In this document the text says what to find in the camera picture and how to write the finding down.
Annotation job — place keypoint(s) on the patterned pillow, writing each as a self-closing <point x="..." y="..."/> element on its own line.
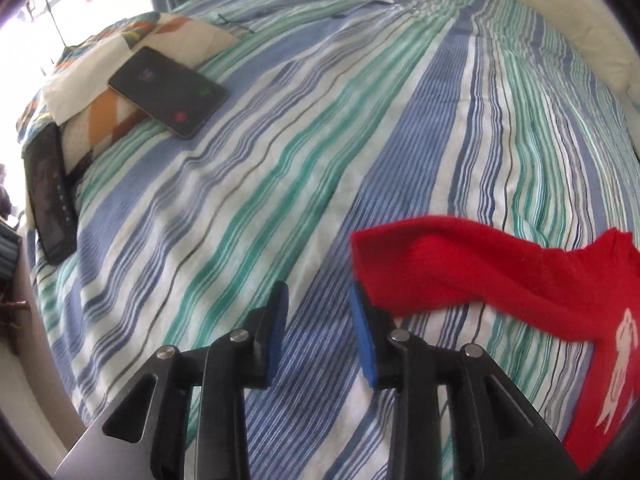
<point x="120" y="60"/>

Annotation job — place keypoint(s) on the white tissue paper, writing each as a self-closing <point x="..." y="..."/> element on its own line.
<point x="75" y="82"/>

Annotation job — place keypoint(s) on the striped bedspread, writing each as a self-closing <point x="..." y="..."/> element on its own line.
<point x="350" y="135"/>

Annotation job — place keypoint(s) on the cream padded headboard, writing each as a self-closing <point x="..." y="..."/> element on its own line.
<point x="595" y="15"/>

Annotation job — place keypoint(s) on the black smartphone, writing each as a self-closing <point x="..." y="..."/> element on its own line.
<point x="167" y="91"/>

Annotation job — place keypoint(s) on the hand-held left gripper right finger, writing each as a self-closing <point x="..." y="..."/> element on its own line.
<point x="361" y="332"/>

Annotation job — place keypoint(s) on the red knitted sweater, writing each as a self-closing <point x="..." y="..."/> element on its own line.
<point x="525" y="280"/>

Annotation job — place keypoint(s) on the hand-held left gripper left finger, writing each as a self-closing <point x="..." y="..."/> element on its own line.
<point x="278" y="327"/>

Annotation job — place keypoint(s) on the dark tablet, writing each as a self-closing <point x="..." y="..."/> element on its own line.
<point x="50" y="190"/>

